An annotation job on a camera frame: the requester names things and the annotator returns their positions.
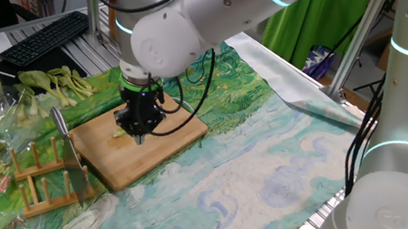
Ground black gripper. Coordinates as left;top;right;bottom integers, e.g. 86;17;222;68
110;84;172;149

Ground steel kitchen knife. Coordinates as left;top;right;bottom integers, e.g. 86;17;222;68
49;102;94;211

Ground green pakchoi stalk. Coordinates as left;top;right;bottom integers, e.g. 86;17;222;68
112;127;129;140

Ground whole pakchoi, long stems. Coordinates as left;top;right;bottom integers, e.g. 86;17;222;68
46;60;101;106

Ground whole pakchoi, pale stems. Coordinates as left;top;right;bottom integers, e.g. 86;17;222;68
11;79;50;123

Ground whole pakchoi, large leaf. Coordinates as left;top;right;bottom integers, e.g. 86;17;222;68
18;63;79;116

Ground bamboo cutting board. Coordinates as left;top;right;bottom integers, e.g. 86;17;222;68
65;88;217;198

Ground painted landscape tablecloth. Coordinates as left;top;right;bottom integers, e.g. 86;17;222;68
0;15;383;229

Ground wooden peg rack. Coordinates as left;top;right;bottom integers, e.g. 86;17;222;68
7;132;99;221

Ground cardboard box, orange tape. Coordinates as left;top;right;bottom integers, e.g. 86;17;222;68
103;0;123;42

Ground black computer keyboard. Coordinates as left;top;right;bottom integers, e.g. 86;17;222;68
0;8;96;71

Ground white paper sheet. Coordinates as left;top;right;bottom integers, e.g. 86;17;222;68
0;30;17;59

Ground blue patterned bag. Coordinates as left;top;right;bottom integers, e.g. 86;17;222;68
298;42;341;83

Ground green fabric curtain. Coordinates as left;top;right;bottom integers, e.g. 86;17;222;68
254;0;399;76

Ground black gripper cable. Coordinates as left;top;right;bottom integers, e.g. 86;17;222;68
93;0;239;145

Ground black cable bundle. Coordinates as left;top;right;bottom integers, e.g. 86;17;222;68
325;72;406;198

